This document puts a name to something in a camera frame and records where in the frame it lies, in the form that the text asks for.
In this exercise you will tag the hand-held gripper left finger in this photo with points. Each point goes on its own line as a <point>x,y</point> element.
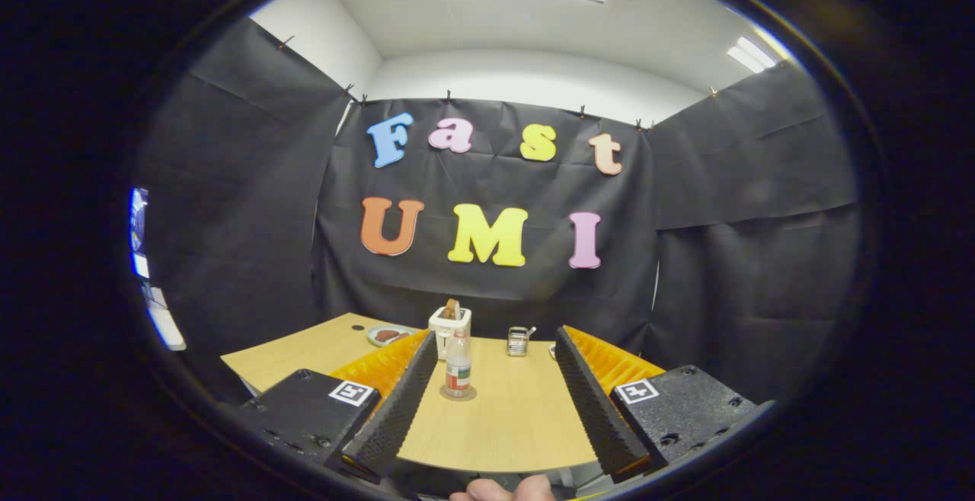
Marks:
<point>396,410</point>

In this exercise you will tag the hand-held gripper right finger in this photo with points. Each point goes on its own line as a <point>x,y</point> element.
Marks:
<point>598,410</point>

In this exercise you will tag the clear plastic juice bottle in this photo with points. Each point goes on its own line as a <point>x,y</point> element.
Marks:
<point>458,371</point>

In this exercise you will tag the brown round coaster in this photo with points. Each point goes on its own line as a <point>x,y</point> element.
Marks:
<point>473,394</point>

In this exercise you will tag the brown meat pieces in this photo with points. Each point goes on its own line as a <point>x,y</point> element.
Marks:
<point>388,335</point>

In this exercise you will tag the pale green plate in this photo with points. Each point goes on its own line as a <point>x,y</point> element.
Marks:
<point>372,338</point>

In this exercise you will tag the wooden table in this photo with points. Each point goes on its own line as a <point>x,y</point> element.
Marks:
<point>518,410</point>

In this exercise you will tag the white toaster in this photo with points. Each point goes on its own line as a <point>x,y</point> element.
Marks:
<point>439,326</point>

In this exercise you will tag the small metal container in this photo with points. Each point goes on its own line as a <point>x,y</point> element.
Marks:
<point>518,343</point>

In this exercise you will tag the brown bread slice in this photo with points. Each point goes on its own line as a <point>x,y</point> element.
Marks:
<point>452,309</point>

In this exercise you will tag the black backdrop cloth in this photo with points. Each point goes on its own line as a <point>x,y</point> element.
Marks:
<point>724,257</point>

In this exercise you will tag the small ceiling light panel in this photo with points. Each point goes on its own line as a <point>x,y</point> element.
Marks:
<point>750,54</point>

